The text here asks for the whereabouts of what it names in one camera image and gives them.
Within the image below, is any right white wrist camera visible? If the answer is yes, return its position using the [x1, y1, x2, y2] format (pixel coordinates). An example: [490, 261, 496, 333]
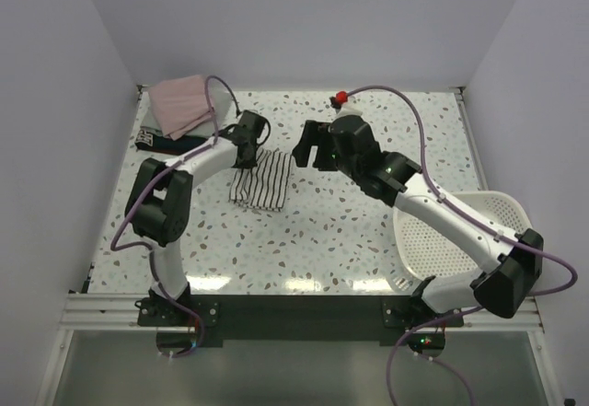
[329, 91, 363, 119]

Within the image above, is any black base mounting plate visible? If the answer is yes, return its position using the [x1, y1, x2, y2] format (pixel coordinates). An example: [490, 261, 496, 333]
[134, 292, 438, 349]

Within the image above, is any white perforated laundry basket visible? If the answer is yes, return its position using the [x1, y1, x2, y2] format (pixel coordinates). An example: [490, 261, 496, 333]
[393, 191, 532, 280]

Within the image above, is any aluminium frame rail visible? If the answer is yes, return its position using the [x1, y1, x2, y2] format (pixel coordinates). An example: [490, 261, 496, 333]
[58, 293, 544, 332]

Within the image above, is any pink tank top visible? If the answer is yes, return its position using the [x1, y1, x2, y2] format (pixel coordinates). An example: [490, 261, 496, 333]
[148, 75, 212, 140]

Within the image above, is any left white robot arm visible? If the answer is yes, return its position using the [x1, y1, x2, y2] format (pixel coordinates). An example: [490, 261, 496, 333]
[123, 110, 271, 325]

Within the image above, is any folded dark tank top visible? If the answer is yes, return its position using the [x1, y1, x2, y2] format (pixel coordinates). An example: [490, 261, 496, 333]
[134, 129, 207, 156]

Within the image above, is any striped black white tank top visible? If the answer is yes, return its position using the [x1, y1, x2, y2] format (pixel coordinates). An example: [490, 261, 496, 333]
[229, 148, 294, 212]

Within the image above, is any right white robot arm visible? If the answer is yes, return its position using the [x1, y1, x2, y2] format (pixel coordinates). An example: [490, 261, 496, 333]
[293, 115, 544, 326]

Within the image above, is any folded grey tank top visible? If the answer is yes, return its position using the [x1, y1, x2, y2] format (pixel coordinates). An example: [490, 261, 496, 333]
[140, 90, 232, 139]

